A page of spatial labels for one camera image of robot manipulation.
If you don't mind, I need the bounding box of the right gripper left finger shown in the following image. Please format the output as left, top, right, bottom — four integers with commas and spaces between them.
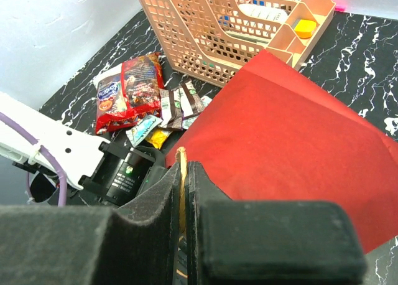
1, 164, 181, 284

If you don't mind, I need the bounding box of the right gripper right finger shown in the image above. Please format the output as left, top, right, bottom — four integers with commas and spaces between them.
187, 161, 368, 284

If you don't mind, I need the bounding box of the red brown paper bag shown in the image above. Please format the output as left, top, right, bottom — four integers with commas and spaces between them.
176, 51, 397, 252

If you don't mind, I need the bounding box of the red candy bag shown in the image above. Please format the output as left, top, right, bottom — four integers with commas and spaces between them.
93, 53, 165, 135

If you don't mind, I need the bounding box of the yellow snack packet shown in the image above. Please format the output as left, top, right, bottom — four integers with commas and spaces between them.
145, 128, 172, 149

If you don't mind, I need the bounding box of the silver foil snack packet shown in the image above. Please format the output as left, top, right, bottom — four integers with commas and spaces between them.
182, 96, 212, 129

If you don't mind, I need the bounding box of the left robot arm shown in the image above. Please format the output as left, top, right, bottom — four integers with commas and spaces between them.
1, 93, 167, 206

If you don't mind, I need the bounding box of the peach plastic file organizer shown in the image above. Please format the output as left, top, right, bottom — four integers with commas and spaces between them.
139, 0, 336, 87

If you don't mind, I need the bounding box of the orange yellow round object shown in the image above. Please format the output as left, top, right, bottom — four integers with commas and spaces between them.
293, 19, 317, 39

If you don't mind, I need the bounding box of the white box in organizer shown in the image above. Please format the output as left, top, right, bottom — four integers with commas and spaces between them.
238, 4, 288, 23

